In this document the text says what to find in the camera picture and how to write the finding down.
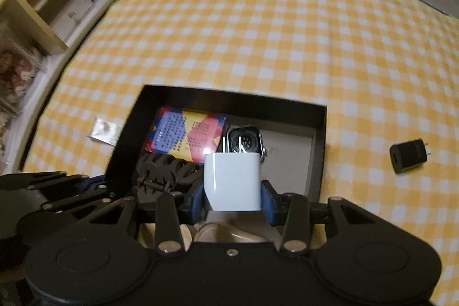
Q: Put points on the black hair claw clip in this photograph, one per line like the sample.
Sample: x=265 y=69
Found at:
x=157 y=173

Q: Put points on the yellow white checkered blanket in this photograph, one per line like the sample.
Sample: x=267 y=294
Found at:
x=272 y=40

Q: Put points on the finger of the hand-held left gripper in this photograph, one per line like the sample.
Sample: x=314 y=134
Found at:
x=82 y=202
x=43 y=179

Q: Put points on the small silver foil packet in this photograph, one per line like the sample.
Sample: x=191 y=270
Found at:
x=104 y=131

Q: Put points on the white wall charger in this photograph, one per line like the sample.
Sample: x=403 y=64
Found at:
x=231 y=180

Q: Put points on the black cardboard box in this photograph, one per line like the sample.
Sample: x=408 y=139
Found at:
x=287 y=152

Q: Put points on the white small drawer box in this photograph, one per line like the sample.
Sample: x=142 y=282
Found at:
x=73 y=14

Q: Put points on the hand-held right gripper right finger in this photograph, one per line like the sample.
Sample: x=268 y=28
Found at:
x=268 y=202

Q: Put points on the colourful patterned card box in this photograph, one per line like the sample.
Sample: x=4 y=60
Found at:
x=183 y=134

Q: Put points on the black wall charger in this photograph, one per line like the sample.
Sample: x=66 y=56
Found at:
x=408 y=157

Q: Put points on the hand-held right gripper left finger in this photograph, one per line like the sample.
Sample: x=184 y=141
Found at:
x=195 y=199

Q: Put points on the floral patterned item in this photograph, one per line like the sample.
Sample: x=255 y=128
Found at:
x=16 y=73

